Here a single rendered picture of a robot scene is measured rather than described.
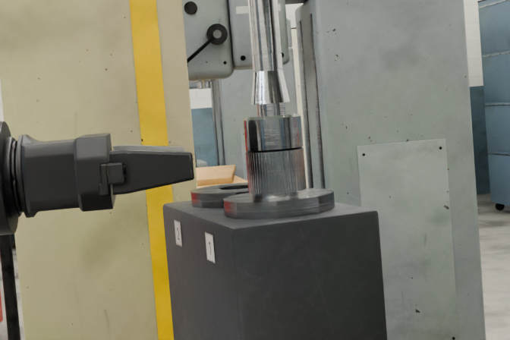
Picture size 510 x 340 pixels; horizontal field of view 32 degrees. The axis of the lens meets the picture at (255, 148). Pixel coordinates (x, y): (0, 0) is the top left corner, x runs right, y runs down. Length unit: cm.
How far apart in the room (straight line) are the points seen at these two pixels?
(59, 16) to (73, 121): 24
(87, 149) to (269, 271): 16
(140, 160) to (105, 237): 142
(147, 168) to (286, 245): 12
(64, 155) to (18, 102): 139
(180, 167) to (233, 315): 12
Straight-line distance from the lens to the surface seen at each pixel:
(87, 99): 205
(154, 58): 206
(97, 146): 66
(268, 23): 71
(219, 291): 70
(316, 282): 68
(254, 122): 70
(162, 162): 66
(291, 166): 70
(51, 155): 67
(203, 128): 939
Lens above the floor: 122
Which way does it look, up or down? 3 degrees down
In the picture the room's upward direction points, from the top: 5 degrees counter-clockwise
